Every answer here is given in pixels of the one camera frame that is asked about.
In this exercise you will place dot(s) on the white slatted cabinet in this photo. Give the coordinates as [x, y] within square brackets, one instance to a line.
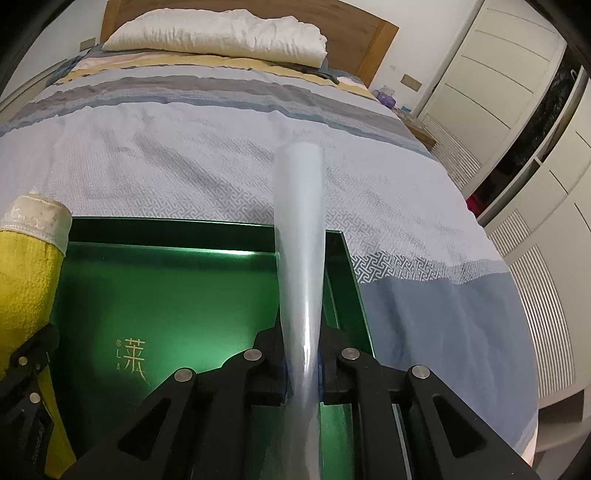
[545, 240]

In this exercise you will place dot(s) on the white pillow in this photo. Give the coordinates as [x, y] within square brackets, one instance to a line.
[217, 37]

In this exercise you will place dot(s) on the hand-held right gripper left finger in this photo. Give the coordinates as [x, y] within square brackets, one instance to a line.
[268, 369]

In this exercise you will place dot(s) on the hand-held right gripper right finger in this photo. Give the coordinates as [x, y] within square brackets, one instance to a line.
[337, 374]

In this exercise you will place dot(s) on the purple container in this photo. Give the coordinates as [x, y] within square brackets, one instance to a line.
[387, 97]

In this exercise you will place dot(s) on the yellow towel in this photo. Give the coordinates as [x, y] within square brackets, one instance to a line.
[23, 277]

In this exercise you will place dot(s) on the striped bedsheet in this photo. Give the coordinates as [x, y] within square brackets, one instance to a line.
[184, 152]

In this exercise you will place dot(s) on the green box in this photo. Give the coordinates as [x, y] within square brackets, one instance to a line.
[161, 300]

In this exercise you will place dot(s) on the wooden headboard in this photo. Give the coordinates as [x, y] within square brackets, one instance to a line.
[369, 46]

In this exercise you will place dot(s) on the red cloth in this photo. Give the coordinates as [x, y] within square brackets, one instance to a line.
[475, 204]

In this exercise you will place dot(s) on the light blue towel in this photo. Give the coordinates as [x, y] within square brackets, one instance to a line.
[298, 230]

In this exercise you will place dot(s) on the wall switch plate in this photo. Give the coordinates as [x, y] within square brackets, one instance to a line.
[411, 81]
[87, 44]

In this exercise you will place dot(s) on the dark hanging clothes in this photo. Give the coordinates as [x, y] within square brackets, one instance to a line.
[549, 110]

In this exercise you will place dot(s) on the wooden nightstand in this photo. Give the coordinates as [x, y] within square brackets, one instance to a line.
[422, 133]

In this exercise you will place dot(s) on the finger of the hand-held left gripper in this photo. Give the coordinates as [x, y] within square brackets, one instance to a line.
[27, 364]

